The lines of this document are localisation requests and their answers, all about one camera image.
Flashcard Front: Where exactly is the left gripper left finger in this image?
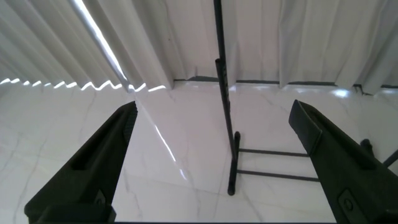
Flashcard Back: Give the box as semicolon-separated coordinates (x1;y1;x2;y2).
24;101;138;224

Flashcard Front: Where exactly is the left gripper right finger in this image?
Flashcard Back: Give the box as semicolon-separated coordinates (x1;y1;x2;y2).
288;99;398;224

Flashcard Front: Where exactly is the black clothes rack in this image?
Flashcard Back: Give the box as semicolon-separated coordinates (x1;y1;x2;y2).
213;0;398;197

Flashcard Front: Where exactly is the white curtain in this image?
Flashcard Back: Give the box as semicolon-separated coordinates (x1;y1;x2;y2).
0;0;398;96

